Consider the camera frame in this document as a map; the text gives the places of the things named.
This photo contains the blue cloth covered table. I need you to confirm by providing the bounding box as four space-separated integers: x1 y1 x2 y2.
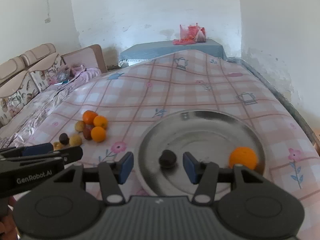
119 39 228 67

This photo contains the floral sofa cushion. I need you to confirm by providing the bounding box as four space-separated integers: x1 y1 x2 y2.
0 70 41 128
29 54 70 92

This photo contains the pink checked tablecloth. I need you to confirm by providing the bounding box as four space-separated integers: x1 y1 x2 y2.
25 49 320 205

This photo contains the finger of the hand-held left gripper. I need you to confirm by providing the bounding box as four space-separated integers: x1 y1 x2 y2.
0 143 54 158
0 146 84 165

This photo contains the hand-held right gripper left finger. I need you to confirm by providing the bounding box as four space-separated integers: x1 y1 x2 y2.
51 152 134 205

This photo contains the orange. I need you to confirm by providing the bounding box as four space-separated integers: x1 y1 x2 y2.
93 115 108 128
90 126 106 142
83 110 98 125
229 147 258 170

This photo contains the beige sofa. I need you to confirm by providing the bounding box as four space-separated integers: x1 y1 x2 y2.
0 43 108 130

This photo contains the clear plastic bag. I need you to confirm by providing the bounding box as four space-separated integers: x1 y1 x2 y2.
51 66 73 85

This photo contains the pink cloth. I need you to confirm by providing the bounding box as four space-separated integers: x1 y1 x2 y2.
67 64 102 83

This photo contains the round metal plate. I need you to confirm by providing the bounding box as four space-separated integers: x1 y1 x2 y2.
137 110 266 197

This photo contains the floral sofa cover sheet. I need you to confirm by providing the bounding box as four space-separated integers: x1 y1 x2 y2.
0 76 100 151

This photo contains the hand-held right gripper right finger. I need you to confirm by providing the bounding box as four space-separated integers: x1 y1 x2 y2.
182 152 270 205

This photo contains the dark red fruit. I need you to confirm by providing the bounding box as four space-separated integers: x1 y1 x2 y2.
83 124 93 140

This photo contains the red plastic bag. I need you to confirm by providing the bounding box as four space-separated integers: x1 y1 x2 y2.
172 23 207 46

